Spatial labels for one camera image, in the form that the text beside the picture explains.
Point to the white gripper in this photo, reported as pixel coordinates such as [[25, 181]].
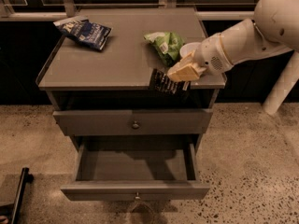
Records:
[[210, 55]]

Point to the black rxbar chocolate wrapper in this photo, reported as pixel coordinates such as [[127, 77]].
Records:
[[159, 81]]

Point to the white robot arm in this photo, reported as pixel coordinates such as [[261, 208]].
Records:
[[273, 30]]

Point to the closed grey top drawer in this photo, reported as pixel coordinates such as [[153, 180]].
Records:
[[119, 122]]

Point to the round metal drawer knob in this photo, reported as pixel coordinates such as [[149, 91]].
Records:
[[135, 125]]

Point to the grey wooden drawer cabinet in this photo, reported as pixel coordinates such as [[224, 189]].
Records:
[[118, 77]]

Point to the open grey middle drawer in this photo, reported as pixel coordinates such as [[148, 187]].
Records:
[[126, 168]]

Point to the white ceramic bowl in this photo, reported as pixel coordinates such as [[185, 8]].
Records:
[[189, 48]]

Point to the green snack bag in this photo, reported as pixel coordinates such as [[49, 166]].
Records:
[[167, 45]]

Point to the blue chip bag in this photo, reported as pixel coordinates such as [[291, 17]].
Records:
[[82, 31]]

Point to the black object on floor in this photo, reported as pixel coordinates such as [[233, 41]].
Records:
[[10, 212]]

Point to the white diagonal post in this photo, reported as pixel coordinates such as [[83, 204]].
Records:
[[286, 81]]

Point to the white railing frame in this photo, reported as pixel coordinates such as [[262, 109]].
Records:
[[51, 10]]

